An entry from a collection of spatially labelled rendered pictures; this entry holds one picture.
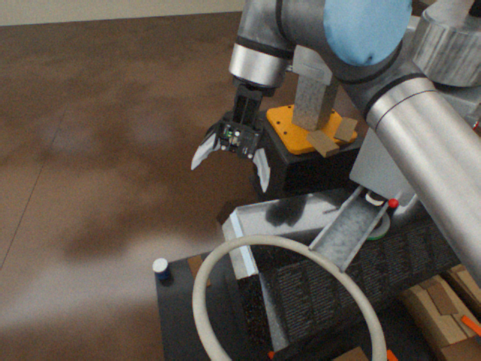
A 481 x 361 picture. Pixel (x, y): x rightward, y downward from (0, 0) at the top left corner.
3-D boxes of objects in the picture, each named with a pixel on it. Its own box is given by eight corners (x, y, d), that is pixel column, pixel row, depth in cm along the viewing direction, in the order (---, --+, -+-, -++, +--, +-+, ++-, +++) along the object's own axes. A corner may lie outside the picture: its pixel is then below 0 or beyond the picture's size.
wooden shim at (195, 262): (187, 260, 208) (186, 259, 207) (200, 255, 211) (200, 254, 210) (198, 291, 193) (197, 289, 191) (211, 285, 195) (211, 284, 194)
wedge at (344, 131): (340, 122, 196) (343, 116, 192) (355, 126, 193) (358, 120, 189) (333, 138, 184) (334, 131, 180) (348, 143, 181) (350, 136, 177)
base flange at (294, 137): (264, 113, 210) (264, 108, 206) (322, 103, 220) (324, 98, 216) (291, 156, 178) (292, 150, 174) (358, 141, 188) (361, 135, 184)
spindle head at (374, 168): (382, 140, 129) (431, 37, 96) (433, 162, 119) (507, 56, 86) (345, 183, 111) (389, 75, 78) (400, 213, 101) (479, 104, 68)
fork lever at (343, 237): (379, 150, 130) (384, 142, 126) (423, 171, 121) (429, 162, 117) (296, 248, 93) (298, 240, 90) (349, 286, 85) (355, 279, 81)
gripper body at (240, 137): (209, 152, 47) (225, 79, 41) (220, 136, 54) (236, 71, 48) (252, 166, 47) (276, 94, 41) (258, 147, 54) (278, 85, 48)
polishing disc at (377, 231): (330, 213, 128) (331, 212, 128) (358, 192, 137) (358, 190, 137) (370, 246, 117) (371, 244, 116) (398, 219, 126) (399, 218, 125)
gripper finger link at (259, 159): (260, 204, 52) (243, 160, 48) (263, 189, 57) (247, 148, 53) (276, 200, 51) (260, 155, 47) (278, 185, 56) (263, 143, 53)
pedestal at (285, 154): (248, 177, 268) (249, 110, 213) (310, 162, 281) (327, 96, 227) (273, 233, 225) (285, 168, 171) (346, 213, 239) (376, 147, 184)
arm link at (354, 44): (429, 24, 32) (345, 9, 40) (410, -68, 24) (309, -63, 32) (375, 95, 34) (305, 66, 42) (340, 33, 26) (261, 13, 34)
